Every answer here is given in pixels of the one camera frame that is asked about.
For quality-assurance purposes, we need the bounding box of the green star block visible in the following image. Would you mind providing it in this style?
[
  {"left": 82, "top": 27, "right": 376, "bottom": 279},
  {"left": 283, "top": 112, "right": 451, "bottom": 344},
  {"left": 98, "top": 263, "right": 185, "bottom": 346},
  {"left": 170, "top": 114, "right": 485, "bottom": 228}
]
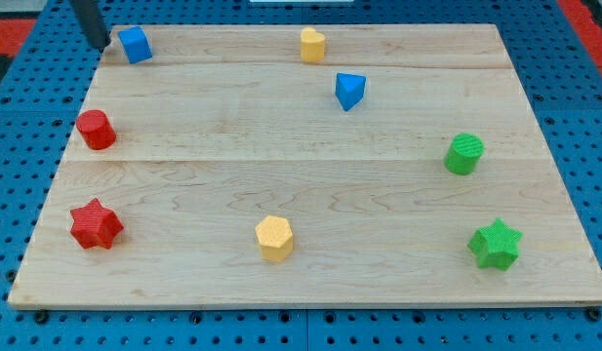
[{"left": 467, "top": 217, "right": 523, "bottom": 271}]

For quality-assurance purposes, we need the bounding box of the green cylinder block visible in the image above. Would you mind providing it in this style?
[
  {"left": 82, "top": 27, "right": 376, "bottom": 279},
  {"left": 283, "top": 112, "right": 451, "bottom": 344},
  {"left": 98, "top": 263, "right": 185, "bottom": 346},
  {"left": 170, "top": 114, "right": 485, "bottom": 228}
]
[{"left": 444, "top": 133, "right": 484, "bottom": 176}]

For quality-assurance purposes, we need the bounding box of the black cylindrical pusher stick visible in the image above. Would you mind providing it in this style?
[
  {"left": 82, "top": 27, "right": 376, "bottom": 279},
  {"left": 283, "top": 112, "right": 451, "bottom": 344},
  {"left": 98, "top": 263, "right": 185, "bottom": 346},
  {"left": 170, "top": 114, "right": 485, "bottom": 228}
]
[{"left": 69, "top": 0, "right": 110, "bottom": 51}]

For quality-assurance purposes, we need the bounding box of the blue triangle block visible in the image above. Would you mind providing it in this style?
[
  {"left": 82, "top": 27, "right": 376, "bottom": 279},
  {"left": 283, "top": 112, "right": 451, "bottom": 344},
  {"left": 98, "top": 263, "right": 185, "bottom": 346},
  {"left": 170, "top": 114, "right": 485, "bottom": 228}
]
[{"left": 335, "top": 72, "right": 367, "bottom": 111}]

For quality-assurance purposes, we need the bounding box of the red star block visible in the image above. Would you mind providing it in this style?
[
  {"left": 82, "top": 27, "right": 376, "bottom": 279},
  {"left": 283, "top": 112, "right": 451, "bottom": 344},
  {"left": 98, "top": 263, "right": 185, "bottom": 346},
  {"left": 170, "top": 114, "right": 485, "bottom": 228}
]
[{"left": 70, "top": 198, "right": 124, "bottom": 250}]

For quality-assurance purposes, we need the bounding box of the blue cube block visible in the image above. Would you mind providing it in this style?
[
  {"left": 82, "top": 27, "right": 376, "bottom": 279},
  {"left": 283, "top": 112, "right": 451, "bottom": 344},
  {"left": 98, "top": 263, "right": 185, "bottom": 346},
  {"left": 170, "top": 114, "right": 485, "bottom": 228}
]
[{"left": 118, "top": 26, "right": 153, "bottom": 64}]

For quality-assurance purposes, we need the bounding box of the yellow hexagon block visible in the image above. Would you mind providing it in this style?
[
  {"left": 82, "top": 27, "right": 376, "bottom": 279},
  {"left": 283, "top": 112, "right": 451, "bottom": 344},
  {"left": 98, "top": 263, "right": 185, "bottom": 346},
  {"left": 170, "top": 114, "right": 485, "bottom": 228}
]
[{"left": 255, "top": 215, "right": 294, "bottom": 262}]

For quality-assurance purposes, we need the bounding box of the red cylinder block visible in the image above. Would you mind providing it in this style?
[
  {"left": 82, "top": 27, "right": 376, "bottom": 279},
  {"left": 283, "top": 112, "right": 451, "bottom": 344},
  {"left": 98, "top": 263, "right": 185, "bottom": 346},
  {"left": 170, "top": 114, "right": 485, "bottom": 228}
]
[{"left": 75, "top": 109, "right": 116, "bottom": 150}]

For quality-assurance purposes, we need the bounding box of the yellow heart block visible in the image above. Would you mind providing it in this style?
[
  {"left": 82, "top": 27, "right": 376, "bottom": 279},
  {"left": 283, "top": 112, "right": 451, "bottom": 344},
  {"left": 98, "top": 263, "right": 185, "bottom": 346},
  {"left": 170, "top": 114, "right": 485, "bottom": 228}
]
[{"left": 300, "top": 27, "right": 326, "bottom": 62}]

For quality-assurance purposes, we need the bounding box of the wooden board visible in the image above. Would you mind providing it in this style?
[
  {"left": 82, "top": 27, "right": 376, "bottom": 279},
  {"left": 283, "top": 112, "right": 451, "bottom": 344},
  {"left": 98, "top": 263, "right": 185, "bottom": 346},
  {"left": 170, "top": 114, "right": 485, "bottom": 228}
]
[{"left": 9, "top": 24, "right": 602, "bottom": 310}]

